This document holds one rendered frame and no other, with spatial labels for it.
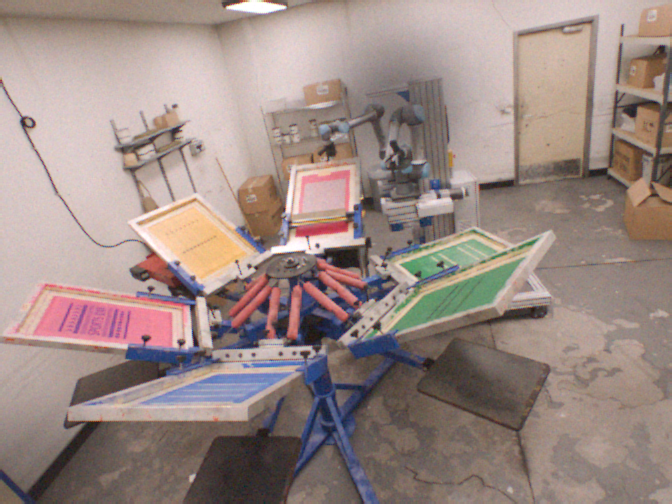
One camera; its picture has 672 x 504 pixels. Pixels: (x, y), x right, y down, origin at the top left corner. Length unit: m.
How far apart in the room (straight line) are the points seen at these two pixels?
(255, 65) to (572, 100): 4.55
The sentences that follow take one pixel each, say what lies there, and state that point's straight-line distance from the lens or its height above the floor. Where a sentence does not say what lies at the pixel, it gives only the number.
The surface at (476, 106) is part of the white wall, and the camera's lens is 6.71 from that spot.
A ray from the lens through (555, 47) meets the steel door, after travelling 6.89.
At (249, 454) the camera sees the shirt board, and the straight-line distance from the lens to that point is 1.96.
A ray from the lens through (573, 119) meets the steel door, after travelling 7.10.
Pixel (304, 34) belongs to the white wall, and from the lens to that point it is 6.76.
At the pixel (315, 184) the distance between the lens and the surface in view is 3.46.
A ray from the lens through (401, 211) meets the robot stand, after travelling 3.40.
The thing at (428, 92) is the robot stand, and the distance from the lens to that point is 3.42.
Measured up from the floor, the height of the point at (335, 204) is 1.30.
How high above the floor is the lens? 2.36
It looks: 25 degrees down
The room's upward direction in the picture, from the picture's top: 12 degrees counter-clockwise
